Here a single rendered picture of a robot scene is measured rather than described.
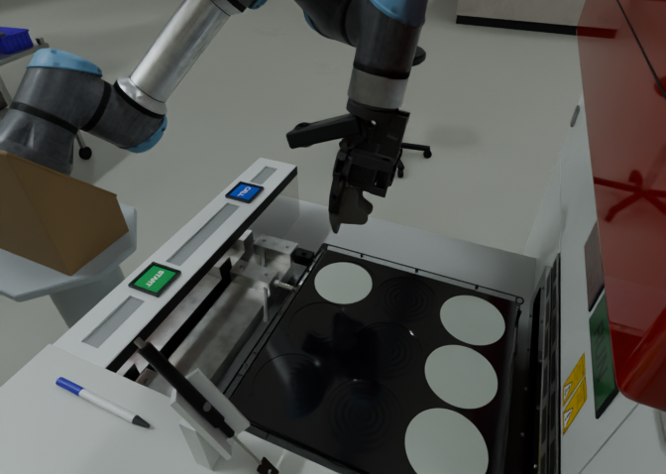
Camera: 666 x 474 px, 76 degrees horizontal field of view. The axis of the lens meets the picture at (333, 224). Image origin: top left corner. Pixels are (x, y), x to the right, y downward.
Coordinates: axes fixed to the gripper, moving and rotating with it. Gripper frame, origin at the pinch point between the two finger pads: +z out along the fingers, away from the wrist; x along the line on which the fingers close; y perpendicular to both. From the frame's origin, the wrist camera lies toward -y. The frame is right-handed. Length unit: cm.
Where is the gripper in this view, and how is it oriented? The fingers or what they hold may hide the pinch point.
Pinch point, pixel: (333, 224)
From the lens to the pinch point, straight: 68.4
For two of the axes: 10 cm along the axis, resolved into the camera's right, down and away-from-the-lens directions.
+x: 2.9, -4.4, 8.5
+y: 9.4, 2.9, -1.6
